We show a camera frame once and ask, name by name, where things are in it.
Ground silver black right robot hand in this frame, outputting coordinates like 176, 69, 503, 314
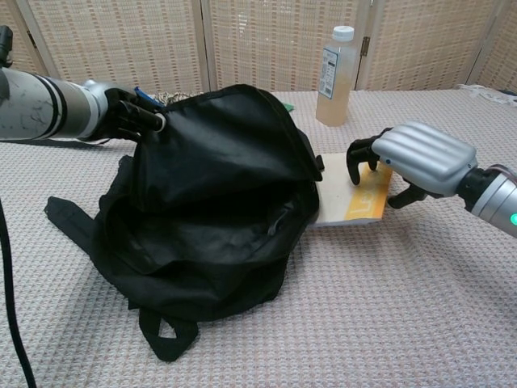
346, 123, 478, 210

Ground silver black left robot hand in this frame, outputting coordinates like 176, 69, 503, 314
82, 79, 166, 142

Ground black fabric backpack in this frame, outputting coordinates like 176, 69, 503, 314
44, 83, 326, 363

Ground white yellow Lexicon book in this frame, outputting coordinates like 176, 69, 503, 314
309, 152, 395, 230

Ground blue snack bar wrapper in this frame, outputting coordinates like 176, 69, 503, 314
134, 86, 157, 108

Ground woven rattan folding screen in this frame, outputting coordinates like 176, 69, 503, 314
0, 0, 517, 98

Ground clear bottle with yellowish drink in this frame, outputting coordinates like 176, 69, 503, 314
315, 24, 359, 127

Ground pale pink woven tablecloth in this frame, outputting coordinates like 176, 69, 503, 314
0, 84, 517, 388

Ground beige black rope bundle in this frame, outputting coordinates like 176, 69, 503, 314
153, 91, 203, 108

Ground thin right arm cable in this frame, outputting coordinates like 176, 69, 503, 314
490, 162, 517, 179

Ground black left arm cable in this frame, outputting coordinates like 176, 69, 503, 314
0, 197, 37, 388

